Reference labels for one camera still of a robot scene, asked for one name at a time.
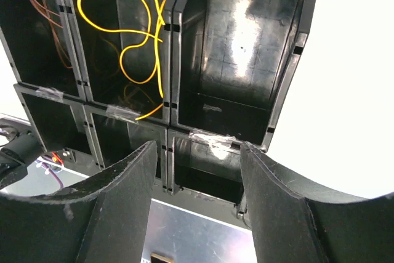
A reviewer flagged brown thin cable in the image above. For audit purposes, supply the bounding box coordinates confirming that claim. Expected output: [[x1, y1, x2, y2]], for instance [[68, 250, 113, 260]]
[[21, 0, 73, 70]]

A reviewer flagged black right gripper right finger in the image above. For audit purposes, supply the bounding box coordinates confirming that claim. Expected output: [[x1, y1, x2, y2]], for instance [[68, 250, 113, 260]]
[[241, 142, 393, 262]]

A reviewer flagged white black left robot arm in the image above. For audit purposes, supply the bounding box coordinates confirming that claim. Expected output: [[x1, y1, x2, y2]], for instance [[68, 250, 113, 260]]
[[1, 124, 44, 189]]

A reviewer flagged black six-compartment bin tray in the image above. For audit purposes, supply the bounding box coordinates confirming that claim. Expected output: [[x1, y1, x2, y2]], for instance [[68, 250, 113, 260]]
[[1, 0, 316, 219]]

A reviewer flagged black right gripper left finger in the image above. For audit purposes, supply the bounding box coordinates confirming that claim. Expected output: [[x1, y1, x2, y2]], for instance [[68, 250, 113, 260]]
[[1, 140, 158, 262]]

